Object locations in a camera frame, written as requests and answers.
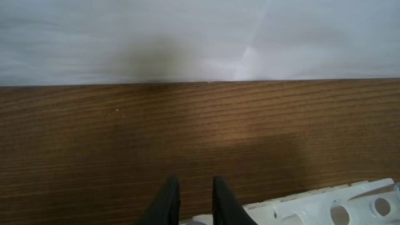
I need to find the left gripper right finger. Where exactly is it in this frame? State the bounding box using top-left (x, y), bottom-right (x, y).
top-left (212, 176), bottom-right (259, 225)

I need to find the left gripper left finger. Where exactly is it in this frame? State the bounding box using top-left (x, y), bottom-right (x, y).
top-left (134, 176), bottom-right (181, 225)

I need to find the white test tube rack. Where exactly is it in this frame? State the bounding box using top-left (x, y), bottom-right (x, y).
top-left (179, 177), bottom-right (400, 225)

